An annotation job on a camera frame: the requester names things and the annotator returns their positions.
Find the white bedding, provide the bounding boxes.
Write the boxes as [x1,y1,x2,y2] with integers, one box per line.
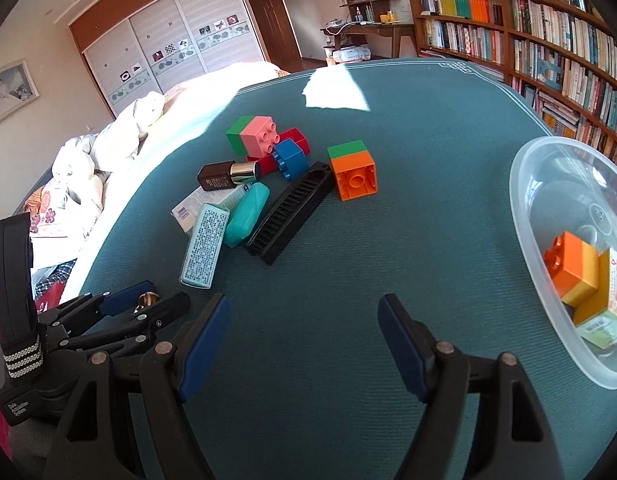
[21,62,287,309]

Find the brown wooden door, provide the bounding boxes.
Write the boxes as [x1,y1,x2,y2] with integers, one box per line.
[249,0,303,72]

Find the blue toy brick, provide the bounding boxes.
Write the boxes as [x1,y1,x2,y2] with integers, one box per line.
[272,139,309,181]

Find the wooden bookshelf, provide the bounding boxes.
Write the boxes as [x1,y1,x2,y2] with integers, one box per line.
[409,0,617,165]

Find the light blue patterned box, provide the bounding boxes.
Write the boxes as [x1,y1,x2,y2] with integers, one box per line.
[179,204,229,289]

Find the white red carton box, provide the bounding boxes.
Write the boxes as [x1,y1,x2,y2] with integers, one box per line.
[171,184,251,234]

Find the yellow medicine box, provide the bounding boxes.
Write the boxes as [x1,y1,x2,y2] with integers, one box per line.
[573,248,617,326]

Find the black comb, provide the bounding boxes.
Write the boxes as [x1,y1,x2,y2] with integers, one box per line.
[246,162,335,266]

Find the white sliding wardrobe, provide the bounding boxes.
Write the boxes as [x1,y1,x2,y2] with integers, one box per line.
[70,0,264,115]

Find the green white small packet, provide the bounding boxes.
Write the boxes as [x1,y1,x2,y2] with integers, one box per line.
[577,311,617,350]

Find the teal oval case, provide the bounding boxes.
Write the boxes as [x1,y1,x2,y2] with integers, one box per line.
[224,182,269,248]

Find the green orange toy brick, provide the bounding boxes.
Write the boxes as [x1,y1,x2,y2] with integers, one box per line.
[327,140,378,202]

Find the framed wedding photo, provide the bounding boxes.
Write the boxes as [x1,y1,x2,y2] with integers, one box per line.
[0,60,39,122]

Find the green pink toy brick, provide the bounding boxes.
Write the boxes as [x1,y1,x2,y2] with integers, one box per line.
[226,116,280,159]

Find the red long toy brick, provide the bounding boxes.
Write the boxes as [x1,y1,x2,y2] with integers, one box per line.
[245,127,312,177]

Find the brown lipstick tube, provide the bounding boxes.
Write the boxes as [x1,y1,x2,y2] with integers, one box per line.
[197,160,261,192]

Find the wooden desk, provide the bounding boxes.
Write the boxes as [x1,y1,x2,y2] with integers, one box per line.
[322,22,417,58]

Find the teal table mat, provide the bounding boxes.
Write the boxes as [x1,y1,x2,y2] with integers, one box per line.
[71,60,617,479]

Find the orange yellow toy brick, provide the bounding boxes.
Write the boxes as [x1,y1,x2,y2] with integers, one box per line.
[543,231,599,308]

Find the clear plastic bowl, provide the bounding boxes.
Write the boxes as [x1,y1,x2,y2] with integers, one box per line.
[509,136,617,390]

